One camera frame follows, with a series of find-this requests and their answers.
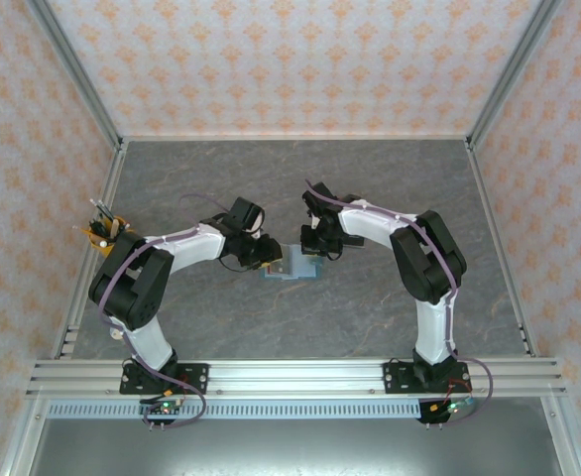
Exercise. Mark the red credit card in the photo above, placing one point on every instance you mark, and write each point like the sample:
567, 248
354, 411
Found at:
276, 271

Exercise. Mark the teal card holder wallet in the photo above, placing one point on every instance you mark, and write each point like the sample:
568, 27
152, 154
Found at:
295, 270

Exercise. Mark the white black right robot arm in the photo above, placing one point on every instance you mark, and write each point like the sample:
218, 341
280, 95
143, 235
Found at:
434, 263

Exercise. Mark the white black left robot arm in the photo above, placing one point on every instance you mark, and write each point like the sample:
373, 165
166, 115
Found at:
127, 287

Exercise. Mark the wide aluminium mounting extrusion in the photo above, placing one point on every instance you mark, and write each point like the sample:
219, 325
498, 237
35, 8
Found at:
295, 379

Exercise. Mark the flat wooden stick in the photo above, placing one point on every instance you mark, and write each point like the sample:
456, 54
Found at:
116, 228

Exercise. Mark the yellow pen cup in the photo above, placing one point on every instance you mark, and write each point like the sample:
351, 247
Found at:
108, 252

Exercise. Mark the black pen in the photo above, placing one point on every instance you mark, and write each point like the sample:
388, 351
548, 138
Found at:
100, 228

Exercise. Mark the small lit circuit board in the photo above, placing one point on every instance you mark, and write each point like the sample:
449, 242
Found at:
453, 407
164, 408

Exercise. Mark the grey metal sheet panel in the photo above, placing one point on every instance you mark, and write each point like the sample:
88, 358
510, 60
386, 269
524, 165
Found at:
295, 446

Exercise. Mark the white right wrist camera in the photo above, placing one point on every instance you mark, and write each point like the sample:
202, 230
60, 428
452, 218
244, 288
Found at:
315, 223

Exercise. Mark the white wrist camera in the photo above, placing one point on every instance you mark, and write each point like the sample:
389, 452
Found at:
315, 223
257, 225

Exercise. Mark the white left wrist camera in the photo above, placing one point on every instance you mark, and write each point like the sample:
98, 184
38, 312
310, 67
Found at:
257, 225

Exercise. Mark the short aluminium table rail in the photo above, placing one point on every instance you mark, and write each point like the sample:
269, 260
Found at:
295, 137

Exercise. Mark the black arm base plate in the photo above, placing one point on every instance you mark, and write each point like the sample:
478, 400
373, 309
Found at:
194, 379
394, 379

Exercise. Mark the long aluminium table rail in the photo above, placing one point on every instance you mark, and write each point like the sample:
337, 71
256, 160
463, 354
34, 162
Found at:
480, 173
113, 173

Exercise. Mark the aluminium frame post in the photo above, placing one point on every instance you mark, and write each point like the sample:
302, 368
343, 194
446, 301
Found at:
80, 79
511, 74

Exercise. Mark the sloped aluminium frame strut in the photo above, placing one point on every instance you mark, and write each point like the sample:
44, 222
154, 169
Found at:
20, 446
565, 441

